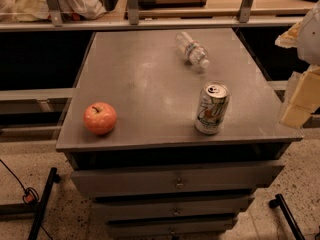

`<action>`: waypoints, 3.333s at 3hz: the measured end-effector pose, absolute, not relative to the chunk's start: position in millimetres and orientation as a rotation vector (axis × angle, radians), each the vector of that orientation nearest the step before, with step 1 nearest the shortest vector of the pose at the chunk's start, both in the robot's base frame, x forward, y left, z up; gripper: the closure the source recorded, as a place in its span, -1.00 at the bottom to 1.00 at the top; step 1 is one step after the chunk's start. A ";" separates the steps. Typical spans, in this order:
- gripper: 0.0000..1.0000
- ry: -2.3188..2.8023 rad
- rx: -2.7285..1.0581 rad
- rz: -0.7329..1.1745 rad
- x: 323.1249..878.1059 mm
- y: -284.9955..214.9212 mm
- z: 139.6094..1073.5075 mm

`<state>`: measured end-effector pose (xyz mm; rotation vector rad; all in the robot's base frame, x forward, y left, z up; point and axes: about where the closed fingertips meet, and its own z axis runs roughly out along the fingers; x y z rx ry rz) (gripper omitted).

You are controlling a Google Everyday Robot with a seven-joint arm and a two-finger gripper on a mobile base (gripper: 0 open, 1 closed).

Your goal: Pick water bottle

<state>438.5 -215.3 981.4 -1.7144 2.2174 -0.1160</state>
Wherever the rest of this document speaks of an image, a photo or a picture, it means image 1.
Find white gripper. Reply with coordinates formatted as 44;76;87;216
275;0;320;128

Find clear plastic water bottle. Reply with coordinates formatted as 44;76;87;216
175;31;210;69

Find silver 7up soda can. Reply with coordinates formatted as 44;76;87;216
195;81;230;135

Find top grey drawer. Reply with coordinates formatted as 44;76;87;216
71;160;284;198

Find grey drawer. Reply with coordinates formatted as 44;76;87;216
92;194;254;221
71;160;284;198
107;216;238;238

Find right black stand leg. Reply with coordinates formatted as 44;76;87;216
268;194;305;240

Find black stand leg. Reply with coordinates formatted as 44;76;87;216
268;194;305;240
28;167;60;240

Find grey drawer cabinet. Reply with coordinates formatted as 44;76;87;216
56;28;302;229

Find red apple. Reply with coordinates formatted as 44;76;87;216
83;102;117;135

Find bottom grey drawer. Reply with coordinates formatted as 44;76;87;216
107;216;238;238

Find white cloth on shelf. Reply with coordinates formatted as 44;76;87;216
0;0;106;22

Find middle grey drawer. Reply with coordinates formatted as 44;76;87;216
92;194;254;221

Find left black stand leg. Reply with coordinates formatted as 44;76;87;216
28;167;60;240

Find right metal bracket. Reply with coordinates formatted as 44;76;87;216
237;0;254;23

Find metal bracket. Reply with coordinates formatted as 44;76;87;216
46;0;63;27
127;0;139;25
237;0;254;23

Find middle metal bracket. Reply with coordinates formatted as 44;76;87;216
127;0;139;25

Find left metal bracket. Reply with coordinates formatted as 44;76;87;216
46;0;63;27

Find black floor cable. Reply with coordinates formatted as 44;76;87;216
0;158;54;240

